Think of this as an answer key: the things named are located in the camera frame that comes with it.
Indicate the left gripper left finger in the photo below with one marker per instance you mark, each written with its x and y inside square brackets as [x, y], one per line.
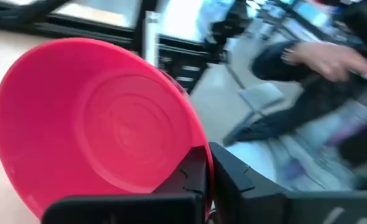
[189, 177]

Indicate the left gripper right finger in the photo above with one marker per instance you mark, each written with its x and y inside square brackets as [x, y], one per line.
[242, 193]

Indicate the red mini bowl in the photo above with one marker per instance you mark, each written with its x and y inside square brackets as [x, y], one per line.
[93, 124]

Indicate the black box with white labels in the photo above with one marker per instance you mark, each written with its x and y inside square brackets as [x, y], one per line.
[177, 72]

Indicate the person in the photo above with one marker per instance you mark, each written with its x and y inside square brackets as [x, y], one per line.
[320, 102]

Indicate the person's hand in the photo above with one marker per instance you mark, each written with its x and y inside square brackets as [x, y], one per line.
[326, 59]

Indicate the black aluminium table frame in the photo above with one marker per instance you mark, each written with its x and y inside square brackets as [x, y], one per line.
[93, 31]

